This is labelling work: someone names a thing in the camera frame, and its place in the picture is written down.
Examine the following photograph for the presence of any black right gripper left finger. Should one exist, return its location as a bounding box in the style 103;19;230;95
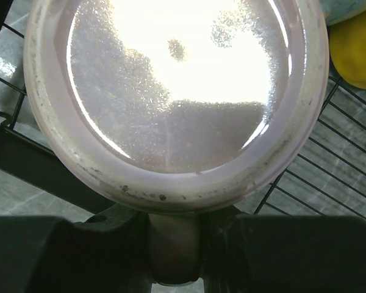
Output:
0;204;153;292

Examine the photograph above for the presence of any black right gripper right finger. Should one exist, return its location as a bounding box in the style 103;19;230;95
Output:
201;206;366;292

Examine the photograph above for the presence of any pink mug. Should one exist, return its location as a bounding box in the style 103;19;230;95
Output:
24;1;329;284

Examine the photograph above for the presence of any yellow mug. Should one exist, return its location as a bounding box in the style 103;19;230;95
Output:
329;11;366;90

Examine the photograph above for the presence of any green glazed mug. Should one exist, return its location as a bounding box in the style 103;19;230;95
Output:
319;0;366;26

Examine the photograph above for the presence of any black wire dish rack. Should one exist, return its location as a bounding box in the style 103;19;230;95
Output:
0;1;366;222

